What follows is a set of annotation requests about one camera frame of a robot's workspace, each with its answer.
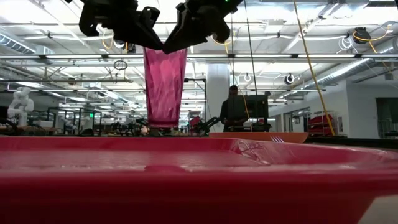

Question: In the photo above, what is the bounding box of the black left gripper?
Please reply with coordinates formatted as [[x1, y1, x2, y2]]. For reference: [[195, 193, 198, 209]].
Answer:
[[78, 0, 163, 51]]

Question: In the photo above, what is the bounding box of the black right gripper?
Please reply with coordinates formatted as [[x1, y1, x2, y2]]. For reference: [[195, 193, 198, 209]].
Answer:
[[160, 0, 244, 55]]

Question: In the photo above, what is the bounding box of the red translucent cup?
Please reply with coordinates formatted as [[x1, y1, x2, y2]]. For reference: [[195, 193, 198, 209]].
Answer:
[[142, 45, 188, 129]]

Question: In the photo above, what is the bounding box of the orange plate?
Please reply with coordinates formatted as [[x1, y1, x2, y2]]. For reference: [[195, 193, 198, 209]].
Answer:
[[208, 131, 309, 144]]

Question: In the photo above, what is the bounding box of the red plastic tray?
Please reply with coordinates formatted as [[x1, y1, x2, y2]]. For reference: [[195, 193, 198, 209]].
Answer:
[[0, 135, 398, 224]]

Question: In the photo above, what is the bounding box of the white building column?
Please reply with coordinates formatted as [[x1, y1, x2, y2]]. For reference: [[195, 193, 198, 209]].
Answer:
[[206, 63, 231, 133]]

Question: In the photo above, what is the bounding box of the person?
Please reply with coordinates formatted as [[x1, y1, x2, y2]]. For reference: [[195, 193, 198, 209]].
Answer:
[[219, 84, 250, 133]]

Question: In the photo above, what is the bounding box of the dark computer monitor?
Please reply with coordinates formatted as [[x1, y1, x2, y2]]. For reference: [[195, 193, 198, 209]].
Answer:
[[228, 94, 270, 120]]

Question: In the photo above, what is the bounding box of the white humanoid robot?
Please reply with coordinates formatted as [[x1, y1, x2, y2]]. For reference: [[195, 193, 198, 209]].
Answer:
[[6, 86, 35, 128]]

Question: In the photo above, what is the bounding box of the red bin rack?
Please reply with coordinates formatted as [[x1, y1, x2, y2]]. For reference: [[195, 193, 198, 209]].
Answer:
[[307, 113, 336, 136]]

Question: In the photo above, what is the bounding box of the black hanging cable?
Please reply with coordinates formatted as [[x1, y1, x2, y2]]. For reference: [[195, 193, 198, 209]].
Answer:
[[243, 0, 259, 96]]

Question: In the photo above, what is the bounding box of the yellow hanging cable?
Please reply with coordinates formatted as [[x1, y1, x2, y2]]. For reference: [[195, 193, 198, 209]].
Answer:
[[292, 0, 336, 137]]

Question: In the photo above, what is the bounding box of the silver ventilation duct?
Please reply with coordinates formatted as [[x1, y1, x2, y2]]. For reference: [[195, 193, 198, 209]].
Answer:
[[306, 37, 398, 90]]

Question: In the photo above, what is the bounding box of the black table frame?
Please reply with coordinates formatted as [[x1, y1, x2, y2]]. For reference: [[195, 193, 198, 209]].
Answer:
[[304, 136, 398, 150]]

